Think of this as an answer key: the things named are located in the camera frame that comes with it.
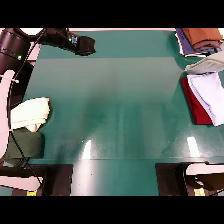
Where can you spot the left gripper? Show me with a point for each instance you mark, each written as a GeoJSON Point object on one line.
{"type": "Point", "coordinates": [86, 46]}

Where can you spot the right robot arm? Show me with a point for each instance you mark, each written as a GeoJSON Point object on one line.
{"type": "Point", "coordinates": [205, 169]}

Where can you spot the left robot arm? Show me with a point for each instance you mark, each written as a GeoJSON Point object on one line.
{"type": "Point", "coordinates": [13, 46]}

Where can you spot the cream garment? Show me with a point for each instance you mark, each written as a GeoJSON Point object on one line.
{"type": "Point", "coordinates": [30, 111]}

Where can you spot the purple garment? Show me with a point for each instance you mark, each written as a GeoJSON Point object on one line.
{"type": "Point", "coordinates": [186, 46]}

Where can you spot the dark green garment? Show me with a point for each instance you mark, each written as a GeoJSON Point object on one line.
{"type": "Point", "coordinates": [26, 145]}

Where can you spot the orange-brown garment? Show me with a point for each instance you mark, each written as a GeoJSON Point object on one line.
{"type": "Point", "coordinates": [203, 36]}

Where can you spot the white T-shirt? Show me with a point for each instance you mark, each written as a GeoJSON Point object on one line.
{"type": "Point", "coordinates": [208, 65]}

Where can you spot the red garment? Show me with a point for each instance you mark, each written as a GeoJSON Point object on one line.
{"type": "Point", "coordinates": [196, 108]}

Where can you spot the pale lavender garment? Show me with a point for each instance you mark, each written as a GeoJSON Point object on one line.
{"type": "Point", "coordinates": [211, 95]}

